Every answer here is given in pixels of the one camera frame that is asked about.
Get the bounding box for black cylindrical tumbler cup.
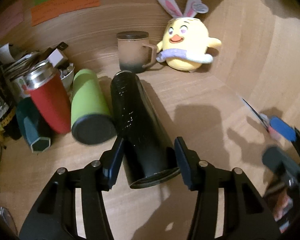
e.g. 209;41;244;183
110;70;180;189

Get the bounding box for teal hexagonal bottle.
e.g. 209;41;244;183
16;98;52;153

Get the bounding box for green tumbler black lid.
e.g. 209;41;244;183
71;69;116;145

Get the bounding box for dark wine bottle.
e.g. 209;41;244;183
0;63;21;140

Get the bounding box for red tumbler steel rim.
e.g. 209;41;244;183
25;60;71;134

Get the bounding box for yellow chick plush bunny ears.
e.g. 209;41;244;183
156;0;222;72

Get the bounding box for metal bowl with clutter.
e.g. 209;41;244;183
60;63;75;90

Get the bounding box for white paper box clutter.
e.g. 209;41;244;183
0;42;69;80

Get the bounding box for brown gradient mug with lid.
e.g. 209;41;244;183
116;31;157;74

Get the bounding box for pink sticky note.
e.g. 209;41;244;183
0;0;24;39

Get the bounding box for orange sticky note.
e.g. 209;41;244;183
31;0;100;26

